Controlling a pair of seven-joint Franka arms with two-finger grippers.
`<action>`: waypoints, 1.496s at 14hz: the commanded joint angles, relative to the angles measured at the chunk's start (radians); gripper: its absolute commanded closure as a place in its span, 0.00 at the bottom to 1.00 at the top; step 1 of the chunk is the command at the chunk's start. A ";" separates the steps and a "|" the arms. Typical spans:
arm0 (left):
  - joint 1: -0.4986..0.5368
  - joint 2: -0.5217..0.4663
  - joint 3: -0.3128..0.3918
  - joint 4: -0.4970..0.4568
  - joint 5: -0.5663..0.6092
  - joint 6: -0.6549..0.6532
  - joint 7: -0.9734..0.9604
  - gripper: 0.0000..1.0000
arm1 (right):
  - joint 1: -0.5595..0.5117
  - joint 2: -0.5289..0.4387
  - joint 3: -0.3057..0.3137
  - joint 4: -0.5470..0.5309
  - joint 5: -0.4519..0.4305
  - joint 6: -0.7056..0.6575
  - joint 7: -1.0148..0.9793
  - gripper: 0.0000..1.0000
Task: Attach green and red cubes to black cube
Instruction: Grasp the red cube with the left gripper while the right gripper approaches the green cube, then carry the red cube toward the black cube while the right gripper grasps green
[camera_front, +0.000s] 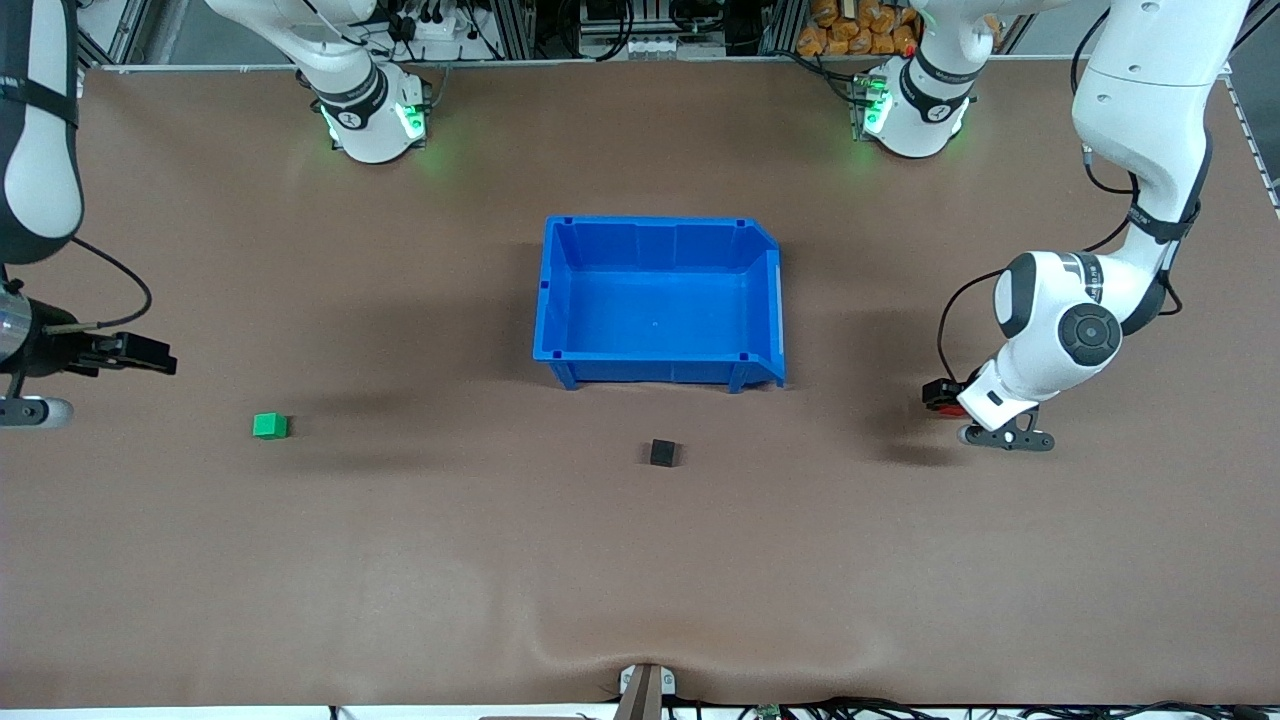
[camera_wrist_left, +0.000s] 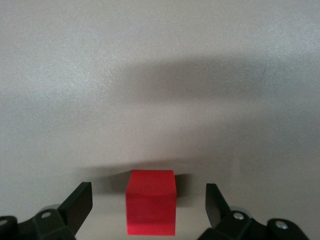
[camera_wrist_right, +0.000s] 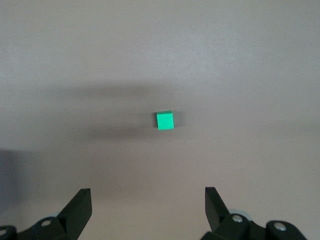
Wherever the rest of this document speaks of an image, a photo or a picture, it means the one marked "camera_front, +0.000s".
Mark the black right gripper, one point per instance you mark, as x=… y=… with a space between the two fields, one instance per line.
x=50 y=349

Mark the small red cube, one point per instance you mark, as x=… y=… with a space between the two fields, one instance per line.
x=945 y=411

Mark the small green cube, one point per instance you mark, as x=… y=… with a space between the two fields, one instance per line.
x=268 y=427

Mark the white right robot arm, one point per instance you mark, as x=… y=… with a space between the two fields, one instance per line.
x=40 y=150

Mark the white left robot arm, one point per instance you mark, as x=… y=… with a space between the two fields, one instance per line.
x=1140 y=100

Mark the small black cube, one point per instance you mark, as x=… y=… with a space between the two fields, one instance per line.
x=662 y=453

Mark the brown table mat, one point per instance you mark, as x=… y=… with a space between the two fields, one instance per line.
x=300 y=560

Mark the blue plastic storage bin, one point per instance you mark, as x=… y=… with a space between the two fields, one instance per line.
x=650 y=320

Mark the bag of orange items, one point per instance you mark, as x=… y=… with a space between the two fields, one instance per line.
x=850 y=30

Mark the white power strip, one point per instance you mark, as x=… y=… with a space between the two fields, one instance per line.
x=438 y=27

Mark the grey control box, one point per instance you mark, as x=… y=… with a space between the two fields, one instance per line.
x=650 y=30

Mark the aluminium frame post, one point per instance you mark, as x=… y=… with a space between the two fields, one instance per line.
x=512 y=25
x=115 y=30
x=780 y=25
x=1255 y=130

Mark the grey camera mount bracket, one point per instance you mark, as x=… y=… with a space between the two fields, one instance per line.
x=645 y=695

